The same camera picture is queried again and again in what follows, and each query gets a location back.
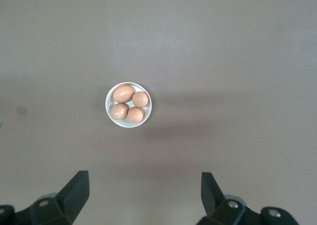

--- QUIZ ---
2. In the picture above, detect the white round bowl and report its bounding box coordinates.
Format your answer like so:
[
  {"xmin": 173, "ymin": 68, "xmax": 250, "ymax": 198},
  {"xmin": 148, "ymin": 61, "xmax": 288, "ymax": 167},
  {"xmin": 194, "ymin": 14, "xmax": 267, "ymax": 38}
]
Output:
[{"xmin": 105, "ymin": 81, "xmax": 153, "ymax": 128}]

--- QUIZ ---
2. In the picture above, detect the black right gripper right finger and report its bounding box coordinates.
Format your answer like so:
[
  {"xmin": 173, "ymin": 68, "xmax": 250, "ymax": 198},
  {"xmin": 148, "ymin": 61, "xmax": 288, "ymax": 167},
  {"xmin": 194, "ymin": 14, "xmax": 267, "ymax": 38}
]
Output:
[{"xmin": 196, "ymin": 171, "xmax": 301, "ymax": 225}]

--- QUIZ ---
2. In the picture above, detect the brown egg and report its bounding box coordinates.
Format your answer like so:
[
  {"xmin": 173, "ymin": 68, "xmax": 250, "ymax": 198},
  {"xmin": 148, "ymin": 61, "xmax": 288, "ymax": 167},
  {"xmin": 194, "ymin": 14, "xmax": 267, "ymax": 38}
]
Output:
[
  {"xmin": 132, "ymin": 91, "xmax": 149, "ymax": 108},
  {"xmin": 110, "ymin": 103, "xmax": 129, "ymax": 120},
  {"xmin": 112, "ymin": 84, "xmax": 135, "ymax": 103},
  {"xmin": 127, "ymin": 107, "xmax": 145, "ymax": 123}
]

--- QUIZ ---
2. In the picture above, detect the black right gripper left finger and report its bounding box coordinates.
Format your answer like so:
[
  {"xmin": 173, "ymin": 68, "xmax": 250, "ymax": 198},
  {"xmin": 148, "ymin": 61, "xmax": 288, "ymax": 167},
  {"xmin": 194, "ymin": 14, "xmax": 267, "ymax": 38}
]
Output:
[{"xmin": 0, "ymin": 170, "xmax": 90, "ymax": 225}]

